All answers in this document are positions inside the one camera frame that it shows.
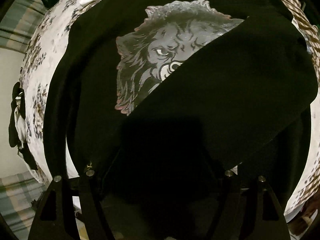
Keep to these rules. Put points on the plaid curtain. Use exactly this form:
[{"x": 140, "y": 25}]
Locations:
[{"x": 18, "y": 187}]

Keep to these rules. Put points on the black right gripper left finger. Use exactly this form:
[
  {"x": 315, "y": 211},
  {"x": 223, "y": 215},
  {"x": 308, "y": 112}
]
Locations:
[{"x": 55, "y": 216}]

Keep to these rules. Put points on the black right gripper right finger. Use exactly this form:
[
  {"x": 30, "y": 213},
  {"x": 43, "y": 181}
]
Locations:
[{"x": 255, "y": 210}]

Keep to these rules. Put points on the black and white garment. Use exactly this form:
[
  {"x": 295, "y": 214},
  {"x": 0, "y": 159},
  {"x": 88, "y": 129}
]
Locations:
[{"x": 17, "y": 127}]

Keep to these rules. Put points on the floral cream bed blanket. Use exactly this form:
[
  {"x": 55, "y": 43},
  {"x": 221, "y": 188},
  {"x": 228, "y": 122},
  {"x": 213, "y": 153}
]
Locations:
[{"x": 47, "y": 47}]

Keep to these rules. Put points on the black lion print sweatshirt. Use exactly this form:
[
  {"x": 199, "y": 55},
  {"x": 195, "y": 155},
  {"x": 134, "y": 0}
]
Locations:
[{"x": 162, "y": 97}]

